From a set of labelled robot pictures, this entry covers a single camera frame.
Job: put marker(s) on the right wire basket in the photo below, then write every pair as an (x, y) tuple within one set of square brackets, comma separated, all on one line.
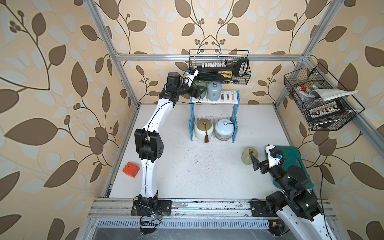
[(301, 82)]

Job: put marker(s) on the red small box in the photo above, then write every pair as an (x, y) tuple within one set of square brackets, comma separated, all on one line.
[(131, 169)]

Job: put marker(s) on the black yellow tool case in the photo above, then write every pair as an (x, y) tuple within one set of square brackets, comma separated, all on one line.
[(227, 71)]

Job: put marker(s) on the cream jar with tassel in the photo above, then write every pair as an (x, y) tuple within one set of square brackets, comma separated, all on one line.
[(204, 130)]

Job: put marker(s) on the pale blue round jar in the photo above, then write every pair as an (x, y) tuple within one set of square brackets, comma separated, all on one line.
[(224, 130)]

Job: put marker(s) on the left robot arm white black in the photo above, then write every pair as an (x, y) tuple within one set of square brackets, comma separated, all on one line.
[(149, 144)]

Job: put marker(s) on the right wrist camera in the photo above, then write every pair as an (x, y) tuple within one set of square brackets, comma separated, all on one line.
[(275, 156)]

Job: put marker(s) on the green plastic tool case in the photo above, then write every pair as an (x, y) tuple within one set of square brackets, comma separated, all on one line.
[(293, 158)]

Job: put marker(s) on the back wire basket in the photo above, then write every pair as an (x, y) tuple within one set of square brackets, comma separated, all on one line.
[(216, 55)]

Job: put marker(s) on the green tea canister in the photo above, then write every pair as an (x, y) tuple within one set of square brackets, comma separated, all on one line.
[(201, 88)]

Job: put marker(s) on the drill bit set box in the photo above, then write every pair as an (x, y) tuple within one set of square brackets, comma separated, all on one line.
[(325, 111)]

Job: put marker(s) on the blue white wooden shelf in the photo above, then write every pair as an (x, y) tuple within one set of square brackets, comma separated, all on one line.
[(230, 98)]

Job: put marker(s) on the blue tea canister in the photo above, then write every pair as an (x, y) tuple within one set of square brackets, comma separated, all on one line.
[(214, 91)]

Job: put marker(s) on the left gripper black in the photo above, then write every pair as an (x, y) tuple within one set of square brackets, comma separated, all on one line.
[(196, 94)]

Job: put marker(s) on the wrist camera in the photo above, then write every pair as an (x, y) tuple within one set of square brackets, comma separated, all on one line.
[(191, 74), (275, 156)]

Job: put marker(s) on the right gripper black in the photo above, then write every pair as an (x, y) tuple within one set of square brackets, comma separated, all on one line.
[(265, 165)]

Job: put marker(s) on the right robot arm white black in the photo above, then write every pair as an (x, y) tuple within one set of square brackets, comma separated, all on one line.
[(297, 208)]

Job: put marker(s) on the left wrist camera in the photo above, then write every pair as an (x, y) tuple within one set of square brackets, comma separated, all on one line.
[(191, 74)]

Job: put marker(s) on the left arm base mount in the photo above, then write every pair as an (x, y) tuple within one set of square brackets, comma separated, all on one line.
[(148, 206)]

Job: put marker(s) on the yellow-green tea canister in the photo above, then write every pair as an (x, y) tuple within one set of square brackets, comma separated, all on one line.
[(246, 158)]

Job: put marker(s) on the white paper booklet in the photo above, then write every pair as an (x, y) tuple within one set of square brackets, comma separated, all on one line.
[(330, 94)]

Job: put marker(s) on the wire basket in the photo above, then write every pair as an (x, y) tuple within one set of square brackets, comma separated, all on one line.
[(301, 82), (216, 55)]

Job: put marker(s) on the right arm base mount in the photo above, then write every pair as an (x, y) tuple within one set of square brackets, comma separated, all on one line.
[(266, 208)]

